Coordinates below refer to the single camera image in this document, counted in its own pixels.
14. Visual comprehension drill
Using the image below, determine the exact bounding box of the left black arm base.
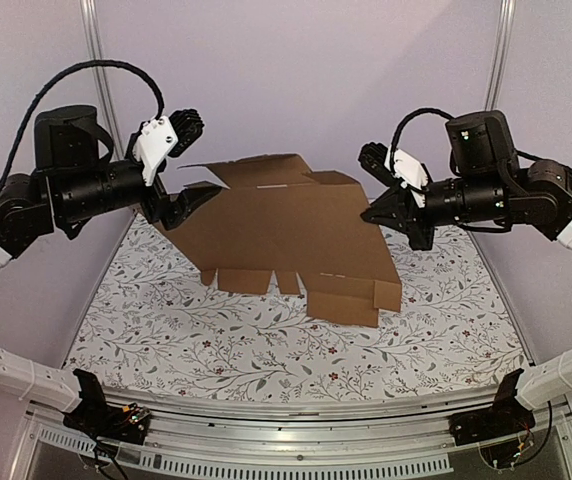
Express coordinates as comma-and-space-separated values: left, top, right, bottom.
63, 369, 151, 445

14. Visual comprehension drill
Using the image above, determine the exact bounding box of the right aluminium frame post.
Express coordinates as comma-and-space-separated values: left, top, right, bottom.
484, 0, 516, 110

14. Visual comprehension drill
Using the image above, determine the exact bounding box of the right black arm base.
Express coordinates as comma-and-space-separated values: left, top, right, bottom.
448, 368, 535, 446

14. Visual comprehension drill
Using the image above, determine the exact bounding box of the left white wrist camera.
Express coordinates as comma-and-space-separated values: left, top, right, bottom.
132, 115, 178, 187

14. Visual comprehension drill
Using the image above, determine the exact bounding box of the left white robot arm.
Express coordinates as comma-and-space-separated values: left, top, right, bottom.
0, 105, 220, 434

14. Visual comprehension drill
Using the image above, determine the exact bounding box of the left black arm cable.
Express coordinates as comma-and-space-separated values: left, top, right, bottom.
0, 59, 167, 231

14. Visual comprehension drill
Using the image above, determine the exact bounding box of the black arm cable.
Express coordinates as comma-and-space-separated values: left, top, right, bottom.
0, 59, 167, 231
388, 108, 455, 169

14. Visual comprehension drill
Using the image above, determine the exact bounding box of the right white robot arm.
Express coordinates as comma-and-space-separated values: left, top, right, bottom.
358, 107, 572, 437

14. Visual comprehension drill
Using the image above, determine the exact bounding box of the floral patterned table mat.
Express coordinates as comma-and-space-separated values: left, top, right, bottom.
65, 217, 528, 403

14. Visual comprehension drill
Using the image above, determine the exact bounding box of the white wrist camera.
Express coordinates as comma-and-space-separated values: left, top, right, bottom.
132, 115, 178, 187
392, 149, 429, 209

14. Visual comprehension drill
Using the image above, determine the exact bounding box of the left aluminium frame post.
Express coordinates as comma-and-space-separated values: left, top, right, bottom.
79, 0, 124, 160

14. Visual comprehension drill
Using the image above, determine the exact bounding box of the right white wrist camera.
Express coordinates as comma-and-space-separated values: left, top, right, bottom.
392, 149, 429, 209

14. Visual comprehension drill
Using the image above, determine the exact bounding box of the aluminium front rail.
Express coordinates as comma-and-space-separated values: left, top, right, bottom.
11, 388, 572, 479

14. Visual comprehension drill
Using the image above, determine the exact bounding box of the aluminium frame post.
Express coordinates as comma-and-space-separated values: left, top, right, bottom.
79, 0, 124, 160
484, 0, 516, 110

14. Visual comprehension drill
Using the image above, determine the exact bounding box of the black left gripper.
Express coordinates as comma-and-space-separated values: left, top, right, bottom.
56, 148, 222, 228

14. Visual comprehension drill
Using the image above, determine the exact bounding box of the brown cardboard box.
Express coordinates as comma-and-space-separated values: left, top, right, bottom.
155, 153, 402, 327

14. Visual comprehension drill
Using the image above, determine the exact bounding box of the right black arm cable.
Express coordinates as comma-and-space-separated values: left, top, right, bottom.
388, 108, 455, 169

